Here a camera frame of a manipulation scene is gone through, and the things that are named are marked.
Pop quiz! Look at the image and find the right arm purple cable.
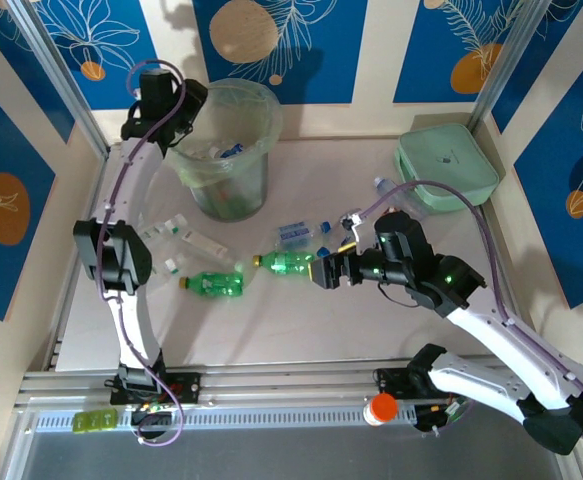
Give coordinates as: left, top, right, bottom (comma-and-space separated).
363, 180, 583, 441

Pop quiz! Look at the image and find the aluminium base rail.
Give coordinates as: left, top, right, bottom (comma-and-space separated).
13, 355, 558, 409

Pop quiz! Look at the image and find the white slotted cable duct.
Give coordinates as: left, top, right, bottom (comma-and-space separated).
33, 404, 418, 434

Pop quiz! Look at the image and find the mint green zip case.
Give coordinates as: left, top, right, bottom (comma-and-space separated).
393, 123, 501, 207

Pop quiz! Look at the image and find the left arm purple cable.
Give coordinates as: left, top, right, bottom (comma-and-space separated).
93, 59, 190, 448

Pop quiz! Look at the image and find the bluish clear bottle grey cap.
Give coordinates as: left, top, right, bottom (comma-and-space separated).
373, 174, 425, 217

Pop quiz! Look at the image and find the translucent grey waste bin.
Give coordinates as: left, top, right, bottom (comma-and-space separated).
189, 149, 269, 222

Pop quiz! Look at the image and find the cluster of clear blue-cap bottles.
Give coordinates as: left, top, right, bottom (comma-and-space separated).
317, 213, 355, 260

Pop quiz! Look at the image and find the white bottle with orange cap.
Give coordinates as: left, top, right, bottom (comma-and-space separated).
362, 392, 399, 428

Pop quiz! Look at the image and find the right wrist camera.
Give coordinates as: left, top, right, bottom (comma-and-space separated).
339, 212, 368, 247

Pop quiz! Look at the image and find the aluminium frame post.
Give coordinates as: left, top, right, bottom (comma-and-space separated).
467, 0, 556, 137
0, 0, 112, 160

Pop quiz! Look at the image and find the clear plastic trash bin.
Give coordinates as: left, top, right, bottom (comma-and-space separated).
163, 78, 283, 190

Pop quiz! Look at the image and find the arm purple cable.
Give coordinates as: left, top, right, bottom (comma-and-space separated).
93, 59, 190, 448
363, 180, 583, 441

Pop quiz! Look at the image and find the long clear bottle white cap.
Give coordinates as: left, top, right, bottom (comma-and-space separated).
179, 227, 248, 275

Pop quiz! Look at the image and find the green bottle with yellow cap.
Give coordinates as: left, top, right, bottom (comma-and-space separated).
178, 271, 247, 298
251, 251, 317, 277

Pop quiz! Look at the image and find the clear bottle blue white label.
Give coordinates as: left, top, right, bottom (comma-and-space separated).
275, 220, 333, 251

